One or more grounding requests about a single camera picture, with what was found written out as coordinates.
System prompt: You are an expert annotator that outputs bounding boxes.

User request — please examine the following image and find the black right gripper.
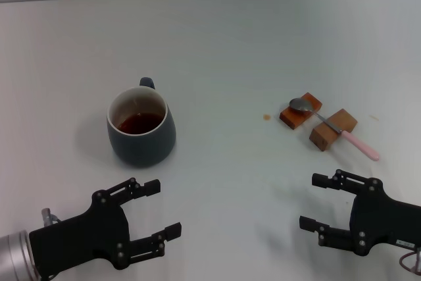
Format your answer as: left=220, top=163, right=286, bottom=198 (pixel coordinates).
left=299, top=168, right=421, bottom=257

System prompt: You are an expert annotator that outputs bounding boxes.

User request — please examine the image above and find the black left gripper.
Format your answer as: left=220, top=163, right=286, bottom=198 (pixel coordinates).
left=28, top=178, right=182, bottom=277

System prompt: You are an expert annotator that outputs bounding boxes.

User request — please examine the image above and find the grey ceramic mug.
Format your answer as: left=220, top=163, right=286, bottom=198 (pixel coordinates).
left=106, top=76, right=177, bottom=168

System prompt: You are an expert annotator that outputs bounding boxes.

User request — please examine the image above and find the pink handled metal spoon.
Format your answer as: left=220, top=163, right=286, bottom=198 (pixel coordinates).
left=288, top=97, right=381, bottom=163

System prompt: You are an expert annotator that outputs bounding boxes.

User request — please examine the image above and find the light brown wooden block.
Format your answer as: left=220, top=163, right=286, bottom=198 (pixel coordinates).
left=309, top=108, right=359, bottom=153

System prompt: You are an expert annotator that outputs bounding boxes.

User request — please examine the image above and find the reddish brown wooden block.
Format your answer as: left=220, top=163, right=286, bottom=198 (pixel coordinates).
left=279, top=92, right=323, bottom=130

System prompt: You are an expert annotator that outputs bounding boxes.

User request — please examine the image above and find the dark tea liquid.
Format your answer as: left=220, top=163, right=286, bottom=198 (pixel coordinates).
left=117, top=113, right=164, bottom=134

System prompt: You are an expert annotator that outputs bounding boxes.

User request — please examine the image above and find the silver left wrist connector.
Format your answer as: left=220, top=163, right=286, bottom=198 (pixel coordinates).
left=41, top=207, right=63, bottom=226

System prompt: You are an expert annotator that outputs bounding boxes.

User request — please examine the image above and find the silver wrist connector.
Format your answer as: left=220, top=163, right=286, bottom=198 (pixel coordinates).
left=398, top=246, right=421, bottom=275
left=41, top=207, right=63, bottom=226

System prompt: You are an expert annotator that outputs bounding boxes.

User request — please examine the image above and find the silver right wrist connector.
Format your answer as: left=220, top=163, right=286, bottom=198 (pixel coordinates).
left=398, top=246, right=421, bottom=275

